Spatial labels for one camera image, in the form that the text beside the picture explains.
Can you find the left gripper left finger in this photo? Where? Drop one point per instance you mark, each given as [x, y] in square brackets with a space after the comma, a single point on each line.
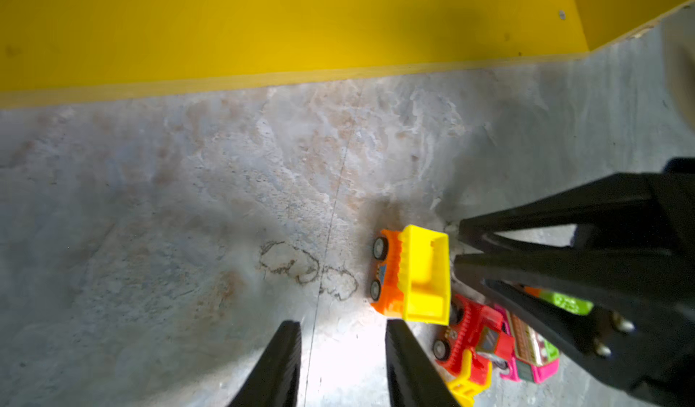
[275, 379]

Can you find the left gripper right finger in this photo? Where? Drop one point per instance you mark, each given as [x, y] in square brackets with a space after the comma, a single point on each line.
[411, 377]

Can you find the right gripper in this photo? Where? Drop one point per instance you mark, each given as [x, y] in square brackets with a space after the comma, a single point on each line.
[629, 325]

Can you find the green orange flatbed truck toy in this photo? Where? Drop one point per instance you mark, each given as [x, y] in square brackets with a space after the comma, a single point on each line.
[575, 306]

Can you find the red yellow bulldozer toy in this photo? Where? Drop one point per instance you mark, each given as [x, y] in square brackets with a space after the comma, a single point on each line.
[472, 347]

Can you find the yellow dump truck toy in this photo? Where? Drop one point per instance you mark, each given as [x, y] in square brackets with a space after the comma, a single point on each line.
[412, 275]

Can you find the magenta brown truck toy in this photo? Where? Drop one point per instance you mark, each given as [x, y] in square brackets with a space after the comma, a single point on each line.
[534, 359]

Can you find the yellow toy shelf unit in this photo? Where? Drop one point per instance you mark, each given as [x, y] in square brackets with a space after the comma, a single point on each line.
[67, 51]

